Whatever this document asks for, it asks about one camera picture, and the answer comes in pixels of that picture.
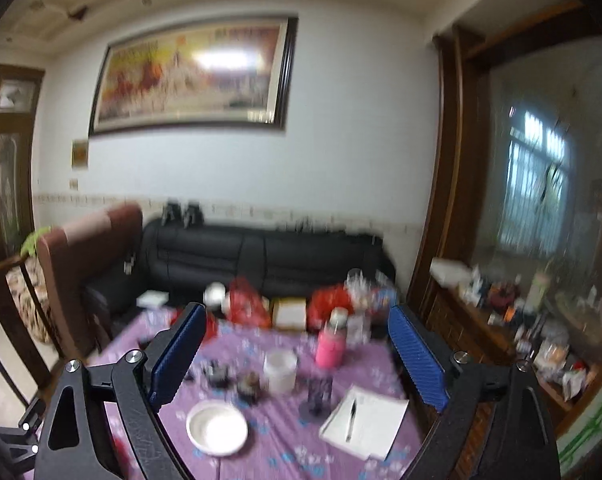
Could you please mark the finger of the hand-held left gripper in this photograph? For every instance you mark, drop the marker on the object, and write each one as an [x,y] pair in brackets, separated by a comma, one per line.
[23,432]

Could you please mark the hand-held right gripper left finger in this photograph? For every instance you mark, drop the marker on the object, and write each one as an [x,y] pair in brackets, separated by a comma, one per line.
[176,355]

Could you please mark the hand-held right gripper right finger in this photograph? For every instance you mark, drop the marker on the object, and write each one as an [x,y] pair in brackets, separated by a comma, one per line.
[418,360]

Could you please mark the black electronic device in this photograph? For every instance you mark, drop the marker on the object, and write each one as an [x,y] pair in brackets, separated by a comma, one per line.
[216,375]

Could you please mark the flat white box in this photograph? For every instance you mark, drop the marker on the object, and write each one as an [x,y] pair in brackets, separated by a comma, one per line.
[152,299]

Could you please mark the wooden sideboard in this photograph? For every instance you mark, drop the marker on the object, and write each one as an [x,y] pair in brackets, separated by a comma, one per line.
[471,320]

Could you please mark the colourful snack packet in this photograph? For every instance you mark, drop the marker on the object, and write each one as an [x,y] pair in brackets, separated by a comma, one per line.
[382,301]

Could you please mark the small white cup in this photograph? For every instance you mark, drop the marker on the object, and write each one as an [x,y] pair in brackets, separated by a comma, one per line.
[214,293]

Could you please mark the white notebook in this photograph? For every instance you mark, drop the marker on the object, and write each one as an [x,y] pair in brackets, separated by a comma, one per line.
[376,425]

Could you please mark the dark brown small object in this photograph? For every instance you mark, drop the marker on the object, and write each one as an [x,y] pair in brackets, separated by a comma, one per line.
[248,386]

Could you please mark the white foam bowl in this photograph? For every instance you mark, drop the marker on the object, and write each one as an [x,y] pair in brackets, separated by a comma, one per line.
[216,427]

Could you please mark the red plastic bag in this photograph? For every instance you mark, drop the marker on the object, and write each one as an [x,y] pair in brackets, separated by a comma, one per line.
[246,305]
[331,305]

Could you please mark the pink sleeved bottle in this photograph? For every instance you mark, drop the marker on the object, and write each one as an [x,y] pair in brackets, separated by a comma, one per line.
[331,345]

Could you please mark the black pen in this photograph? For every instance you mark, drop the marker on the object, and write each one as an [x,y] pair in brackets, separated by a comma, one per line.
[352,420]

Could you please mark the white cardboard box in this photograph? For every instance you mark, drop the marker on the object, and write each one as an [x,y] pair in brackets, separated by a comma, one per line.
[451,270]

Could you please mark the clear glass jar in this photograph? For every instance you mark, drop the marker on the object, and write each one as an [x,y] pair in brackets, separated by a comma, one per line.
[356,282]

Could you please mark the white charger plug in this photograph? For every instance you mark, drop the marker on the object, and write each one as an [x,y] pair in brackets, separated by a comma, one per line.
[128,265]

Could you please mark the white plastic cup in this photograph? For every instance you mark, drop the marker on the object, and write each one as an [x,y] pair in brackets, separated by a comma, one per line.
[280,372]

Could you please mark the tan square box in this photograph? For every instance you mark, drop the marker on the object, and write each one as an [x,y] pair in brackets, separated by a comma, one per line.
[290,313]

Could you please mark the brown armchair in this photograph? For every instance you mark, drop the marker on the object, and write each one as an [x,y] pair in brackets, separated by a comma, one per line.
[91,260]

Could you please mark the floral blanket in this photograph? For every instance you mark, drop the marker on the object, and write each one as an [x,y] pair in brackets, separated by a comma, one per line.
[28,305]

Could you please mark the black leather sofa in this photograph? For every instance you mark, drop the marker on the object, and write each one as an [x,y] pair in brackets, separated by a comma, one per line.
[256,255]

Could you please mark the purple floral tablecloth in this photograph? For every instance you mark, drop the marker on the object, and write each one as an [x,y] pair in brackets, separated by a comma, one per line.
[281,440]

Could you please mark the black gadget on sofa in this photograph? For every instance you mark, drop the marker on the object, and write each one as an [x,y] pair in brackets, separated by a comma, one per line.
[193,213]
[171,213]

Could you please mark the green cloth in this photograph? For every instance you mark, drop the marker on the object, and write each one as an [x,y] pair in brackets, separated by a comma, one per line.
[35,240]

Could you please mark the green bamboo print panel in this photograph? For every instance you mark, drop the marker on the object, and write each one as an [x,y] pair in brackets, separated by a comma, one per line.
[591,435]

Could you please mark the wooden glass door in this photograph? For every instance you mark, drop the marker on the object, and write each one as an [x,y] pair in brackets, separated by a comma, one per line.
[6,170]

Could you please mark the small yellow wall plaque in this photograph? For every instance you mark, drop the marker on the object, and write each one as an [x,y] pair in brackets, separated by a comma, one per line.
[80,154]

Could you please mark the framed wall painting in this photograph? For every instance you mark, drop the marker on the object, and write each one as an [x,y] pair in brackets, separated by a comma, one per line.
[181,85]

